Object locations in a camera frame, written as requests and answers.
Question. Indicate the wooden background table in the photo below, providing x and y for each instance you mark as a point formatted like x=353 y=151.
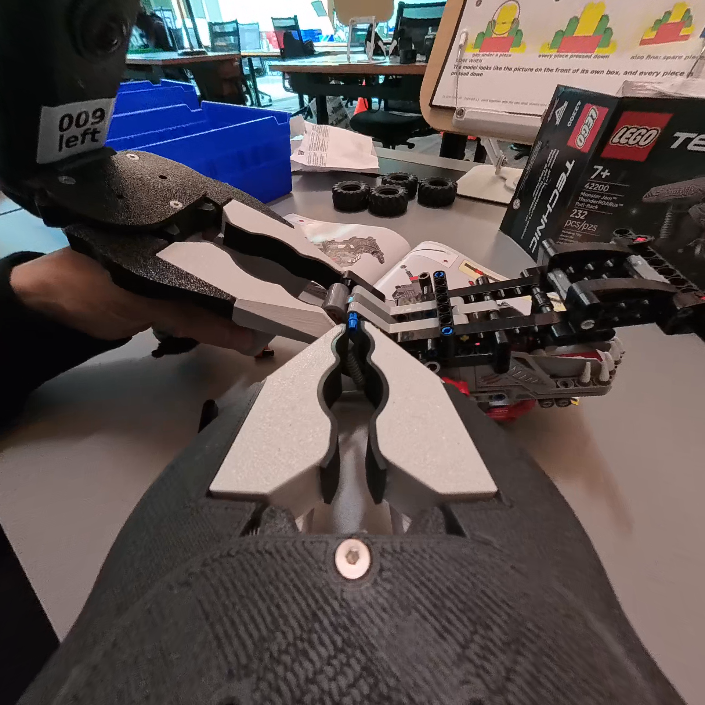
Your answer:
x=341 y=67

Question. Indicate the white board stand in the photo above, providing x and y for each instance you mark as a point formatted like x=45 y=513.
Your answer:
x=495 y=165

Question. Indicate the black toy set box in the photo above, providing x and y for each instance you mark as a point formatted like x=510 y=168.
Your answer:
x=600 y=182

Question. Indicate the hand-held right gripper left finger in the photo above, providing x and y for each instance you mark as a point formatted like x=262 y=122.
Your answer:
x=275 y=435

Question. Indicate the black grey toy truck chassis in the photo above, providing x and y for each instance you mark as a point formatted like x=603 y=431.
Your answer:
x=523 y=308

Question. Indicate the open instruction booklet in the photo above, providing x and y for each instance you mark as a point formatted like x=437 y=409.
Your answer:
x=396 y=253

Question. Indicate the printed instruction sheet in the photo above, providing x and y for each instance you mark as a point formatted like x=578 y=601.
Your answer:
x=551 y=77

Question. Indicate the white paper leaflet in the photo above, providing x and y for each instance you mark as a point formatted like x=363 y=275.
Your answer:
x=330 y=146

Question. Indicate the person's left forearm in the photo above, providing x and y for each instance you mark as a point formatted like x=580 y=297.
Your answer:
x=33 y=352

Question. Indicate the wooden display board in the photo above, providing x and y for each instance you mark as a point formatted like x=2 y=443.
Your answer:
x=427 y=82

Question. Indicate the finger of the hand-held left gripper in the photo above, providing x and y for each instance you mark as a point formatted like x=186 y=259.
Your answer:
x=220 y=264
x=264 y=226

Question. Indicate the blue divided storage bin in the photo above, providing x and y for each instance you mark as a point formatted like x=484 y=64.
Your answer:
x=220 y=143

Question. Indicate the grey desk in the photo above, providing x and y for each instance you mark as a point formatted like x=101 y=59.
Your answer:
x=633 y=468

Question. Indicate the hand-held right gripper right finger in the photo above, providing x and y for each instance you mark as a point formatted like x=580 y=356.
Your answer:
x=435 y=435

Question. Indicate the person's left hand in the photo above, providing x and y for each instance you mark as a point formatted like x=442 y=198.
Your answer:
x=110 y=303

